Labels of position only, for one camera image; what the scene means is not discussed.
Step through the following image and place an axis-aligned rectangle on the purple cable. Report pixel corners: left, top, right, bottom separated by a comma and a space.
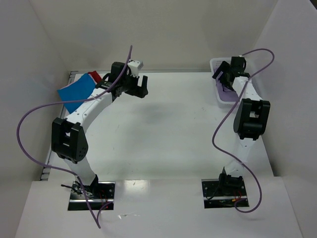
212, 48, 275, 214
16, 45, 133, 229

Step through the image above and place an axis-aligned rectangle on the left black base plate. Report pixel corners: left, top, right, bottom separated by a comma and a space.
67, 181, 115, 211

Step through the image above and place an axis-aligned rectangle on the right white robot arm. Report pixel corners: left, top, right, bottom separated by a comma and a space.
212, 56, 270, 196

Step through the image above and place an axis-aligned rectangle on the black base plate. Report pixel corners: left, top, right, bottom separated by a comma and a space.
67, 181, 115, 211
202, 179, 249, 209

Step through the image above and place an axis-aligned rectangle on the purple polo shirt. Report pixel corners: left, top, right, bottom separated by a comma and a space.
215, 79, 238, 106

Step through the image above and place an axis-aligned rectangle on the blue folded shirt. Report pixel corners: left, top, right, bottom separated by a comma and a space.
57, 73, 96, 101

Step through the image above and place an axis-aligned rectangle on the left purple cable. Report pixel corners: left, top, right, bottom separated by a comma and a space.
16, 45, 133, 229

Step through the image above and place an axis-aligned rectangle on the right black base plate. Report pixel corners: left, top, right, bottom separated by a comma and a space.
202, 179, 249, 209

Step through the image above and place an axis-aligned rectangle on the white plastic basket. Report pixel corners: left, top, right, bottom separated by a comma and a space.
210, 57, 261, 110

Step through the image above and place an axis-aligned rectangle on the red folded shirt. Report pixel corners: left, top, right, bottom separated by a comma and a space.
88, 71, 102, 84

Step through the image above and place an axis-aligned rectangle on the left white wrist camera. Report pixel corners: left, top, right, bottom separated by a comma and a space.
128, 59, 144, 77

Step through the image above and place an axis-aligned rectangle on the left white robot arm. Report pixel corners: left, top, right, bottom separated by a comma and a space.
52, 60, 148, 197

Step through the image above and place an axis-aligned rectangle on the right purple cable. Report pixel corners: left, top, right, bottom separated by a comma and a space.
212, 48, 275, 214

